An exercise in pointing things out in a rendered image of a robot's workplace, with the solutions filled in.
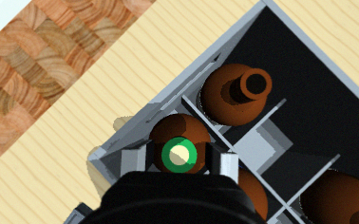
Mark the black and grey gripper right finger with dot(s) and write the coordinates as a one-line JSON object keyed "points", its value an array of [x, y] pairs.
{"points": [[220, 162]]}

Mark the grey rectangular tray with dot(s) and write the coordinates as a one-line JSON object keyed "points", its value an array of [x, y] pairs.
{"points": [[79, 213]]}

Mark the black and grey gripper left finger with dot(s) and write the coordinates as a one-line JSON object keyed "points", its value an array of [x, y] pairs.
{"points": [[137, 158]]}

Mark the grey bottle crate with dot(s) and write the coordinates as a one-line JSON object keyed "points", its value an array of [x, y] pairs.
{"points": [[310, 120]]}

